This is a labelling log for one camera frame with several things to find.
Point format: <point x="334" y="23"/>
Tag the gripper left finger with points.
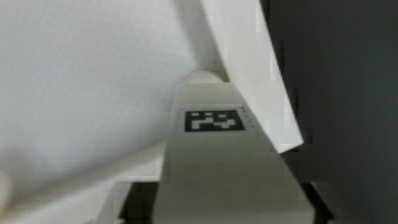
<point x="128" y="204"/>

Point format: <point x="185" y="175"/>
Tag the white desk tabletop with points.
<point x="96" y="54"/>

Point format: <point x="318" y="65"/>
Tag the white desk leg tagged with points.
<point x="226" y="183"/>

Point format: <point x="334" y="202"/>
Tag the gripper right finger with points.
<point x="323" y="215"/>

